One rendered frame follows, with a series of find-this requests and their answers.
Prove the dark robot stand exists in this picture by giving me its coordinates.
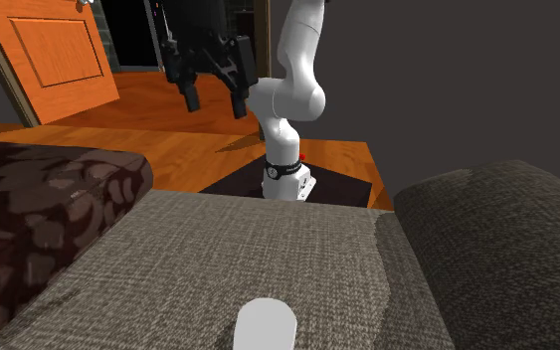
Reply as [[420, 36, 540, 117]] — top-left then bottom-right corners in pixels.
[[198, 155, 374, 209]]

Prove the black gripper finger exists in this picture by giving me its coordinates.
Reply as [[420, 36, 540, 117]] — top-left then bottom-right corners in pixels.
[[208, 35, 261, 120], [160, 38, 202, 113]]

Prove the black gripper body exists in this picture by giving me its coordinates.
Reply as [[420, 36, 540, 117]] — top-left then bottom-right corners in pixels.
[[154, 0, 243, 64]]

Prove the white cylinder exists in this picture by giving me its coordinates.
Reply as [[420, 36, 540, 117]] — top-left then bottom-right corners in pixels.
[[232, 296, 298, 350]]

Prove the dark brown patterned cushion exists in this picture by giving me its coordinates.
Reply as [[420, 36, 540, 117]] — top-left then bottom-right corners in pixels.
[[0, 139, 155, 348]]

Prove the grey fabric sofa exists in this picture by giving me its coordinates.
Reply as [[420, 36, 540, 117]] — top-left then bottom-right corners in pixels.
[[0, 159, 560, 350]]

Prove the orange wooden door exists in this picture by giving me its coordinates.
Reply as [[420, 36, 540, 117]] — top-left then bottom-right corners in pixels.
[[0, 0, 121, 128]]

